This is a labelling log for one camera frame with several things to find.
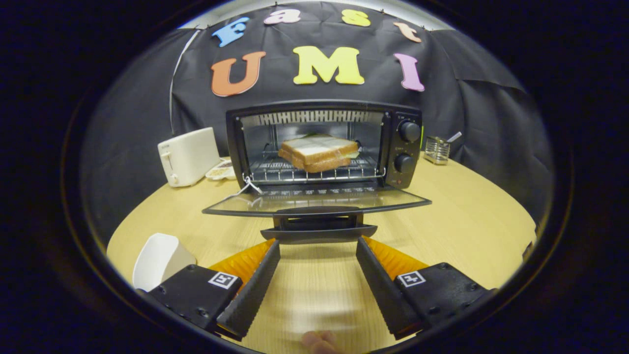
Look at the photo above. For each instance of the white bread toaster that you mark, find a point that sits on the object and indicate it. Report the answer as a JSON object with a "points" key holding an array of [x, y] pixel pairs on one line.
{"points": [[189, 157]]}

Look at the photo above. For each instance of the metal spoon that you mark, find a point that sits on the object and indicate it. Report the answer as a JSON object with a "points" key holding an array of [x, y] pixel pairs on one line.
{"points": [[454, 136]]}

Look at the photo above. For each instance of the small dish of grains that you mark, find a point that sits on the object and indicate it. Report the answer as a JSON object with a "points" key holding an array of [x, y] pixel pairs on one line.
{"points": [[221, 170]]}

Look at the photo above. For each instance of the toasted bread sandwich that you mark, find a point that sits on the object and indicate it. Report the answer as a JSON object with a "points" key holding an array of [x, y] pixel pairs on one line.
{"points": [[319, 147]]}

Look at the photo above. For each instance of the black backdrop cloth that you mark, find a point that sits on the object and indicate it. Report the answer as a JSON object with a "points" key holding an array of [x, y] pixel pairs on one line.
{"points": [[467, 108]]}

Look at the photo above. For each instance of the white paper food container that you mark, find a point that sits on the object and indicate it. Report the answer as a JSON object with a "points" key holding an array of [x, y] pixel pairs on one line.
{"points": [[157, 260]]}

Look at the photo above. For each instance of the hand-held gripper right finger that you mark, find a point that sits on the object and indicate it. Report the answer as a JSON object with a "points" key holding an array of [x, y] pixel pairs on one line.
{"points": [[385, 290]]}

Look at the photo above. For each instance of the black toaster oven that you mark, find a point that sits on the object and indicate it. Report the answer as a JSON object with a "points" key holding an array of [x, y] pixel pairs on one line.
{"points": [[408, 147]]}

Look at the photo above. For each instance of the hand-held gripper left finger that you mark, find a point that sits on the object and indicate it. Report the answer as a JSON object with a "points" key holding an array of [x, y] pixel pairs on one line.
{"points": [[255, 290]]}

